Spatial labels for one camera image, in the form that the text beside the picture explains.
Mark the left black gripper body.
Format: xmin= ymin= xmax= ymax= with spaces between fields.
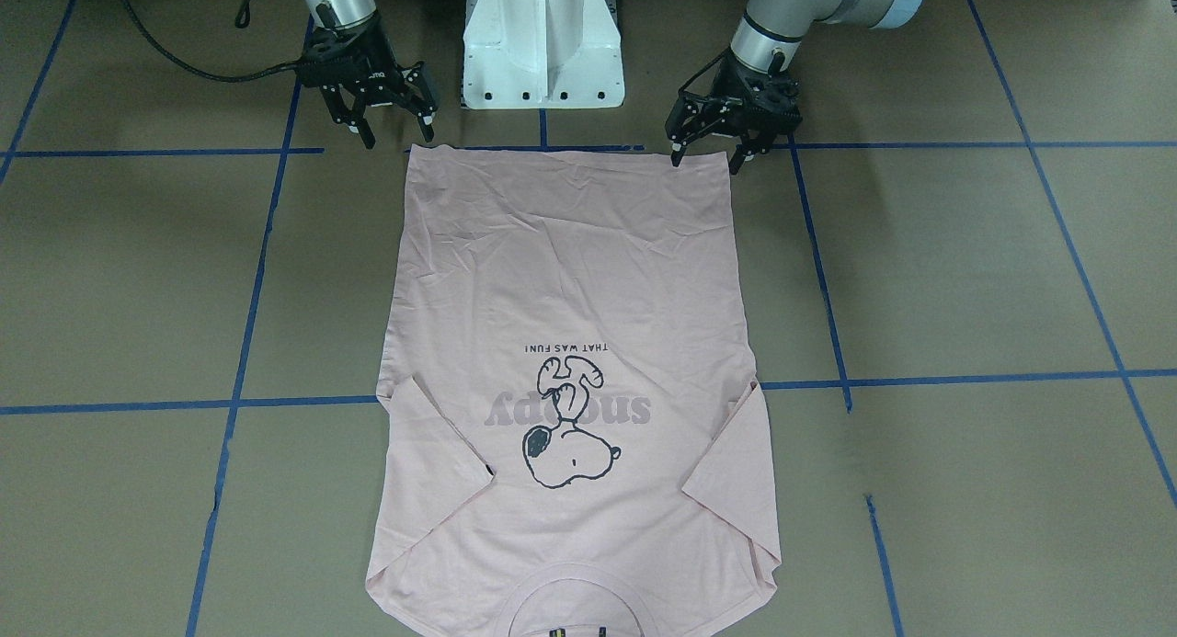
xmin=680 ymin=51 xmax=800 ymax=137

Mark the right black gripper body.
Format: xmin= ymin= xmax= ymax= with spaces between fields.
xmin=297 ymin=14 xmax=408 ymax=107

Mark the pink Snoopy t-shirt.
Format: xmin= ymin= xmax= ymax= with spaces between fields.
xmin=364 ymin=146 xmax=782 ymax=636

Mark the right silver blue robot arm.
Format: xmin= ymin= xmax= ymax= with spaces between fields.
xmin=293 ymin=0 xmax=438 ymax=148

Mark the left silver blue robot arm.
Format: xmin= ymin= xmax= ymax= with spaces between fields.
xmin=665 ymin=0 xmax=923 ymax=175

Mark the black braided camera cable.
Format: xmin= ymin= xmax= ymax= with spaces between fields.
xmin=115 ymin=0 xmax=322 ymax=84

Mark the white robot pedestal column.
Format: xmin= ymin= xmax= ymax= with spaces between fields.
xmin=460 ymin=0 xmax=626 ymax=110

